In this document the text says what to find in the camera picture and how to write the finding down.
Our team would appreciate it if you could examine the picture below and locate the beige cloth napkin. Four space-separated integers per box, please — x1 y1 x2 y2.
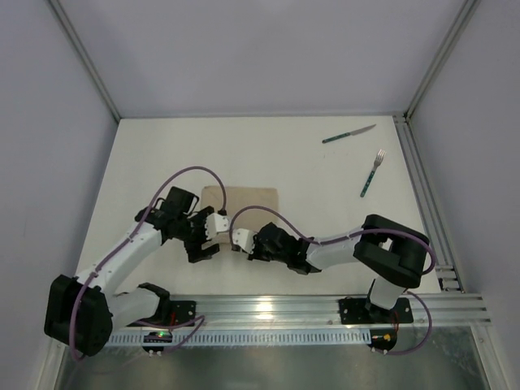
200 185 279 250

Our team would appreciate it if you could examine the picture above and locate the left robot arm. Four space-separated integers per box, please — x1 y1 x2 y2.
44 187 228 357

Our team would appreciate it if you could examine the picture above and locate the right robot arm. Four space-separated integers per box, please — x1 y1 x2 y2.
232 214 431 323

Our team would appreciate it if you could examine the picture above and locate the left black controller board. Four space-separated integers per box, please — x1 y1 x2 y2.
141 331 173 357

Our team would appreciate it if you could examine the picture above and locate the black controller board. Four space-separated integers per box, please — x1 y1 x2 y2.
141 331 173 357
368 329 397 353

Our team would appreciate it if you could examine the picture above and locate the right black controller board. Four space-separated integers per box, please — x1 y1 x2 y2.
368 329 397 353

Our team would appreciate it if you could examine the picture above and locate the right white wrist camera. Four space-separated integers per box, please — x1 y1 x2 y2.
232 228 256 254

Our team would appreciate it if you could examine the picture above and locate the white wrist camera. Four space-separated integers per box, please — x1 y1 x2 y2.
204 213 230 240
232 228 256 254

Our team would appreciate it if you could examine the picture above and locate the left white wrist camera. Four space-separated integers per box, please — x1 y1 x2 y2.
204 213 230 240

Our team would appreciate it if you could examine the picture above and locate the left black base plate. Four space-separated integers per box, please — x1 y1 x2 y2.
132 300 197 329

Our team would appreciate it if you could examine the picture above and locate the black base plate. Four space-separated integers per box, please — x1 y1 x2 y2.
132 300 197 329
338 297 414 325

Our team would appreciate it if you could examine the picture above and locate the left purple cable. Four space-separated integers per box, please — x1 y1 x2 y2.
69 167 228 362

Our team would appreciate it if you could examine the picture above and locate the purple cable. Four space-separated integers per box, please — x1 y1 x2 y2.
227 205 438 357
69 167 228 362

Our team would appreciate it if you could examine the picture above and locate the slotted grey cable duct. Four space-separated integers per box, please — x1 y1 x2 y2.
105 327 370 348

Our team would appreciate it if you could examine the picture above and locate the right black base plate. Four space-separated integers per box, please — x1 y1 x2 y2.
338 297 414 325

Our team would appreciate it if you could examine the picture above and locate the green handled fork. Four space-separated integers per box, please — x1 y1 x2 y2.
360 149 386 197

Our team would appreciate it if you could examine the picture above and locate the green handled knife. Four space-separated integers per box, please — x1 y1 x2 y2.
322 124 377 144

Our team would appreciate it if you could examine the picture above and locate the aluminium mounting rail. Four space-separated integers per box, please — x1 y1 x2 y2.
47 292 492 331

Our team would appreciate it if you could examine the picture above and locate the right side aluminium rail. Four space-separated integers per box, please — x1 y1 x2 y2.
393 115 465 293

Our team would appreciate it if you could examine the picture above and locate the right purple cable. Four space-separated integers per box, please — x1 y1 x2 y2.
227 205 438 357

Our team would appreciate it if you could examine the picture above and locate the left aluminium frame post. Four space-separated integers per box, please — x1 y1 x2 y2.
45 0 122 124

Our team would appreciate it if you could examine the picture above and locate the aluminium frame post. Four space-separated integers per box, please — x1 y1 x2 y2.
45 0 122 124
404 0 481 121

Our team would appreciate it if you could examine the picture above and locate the right aluminium frame post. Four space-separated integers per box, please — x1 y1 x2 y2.
404 0 481 121

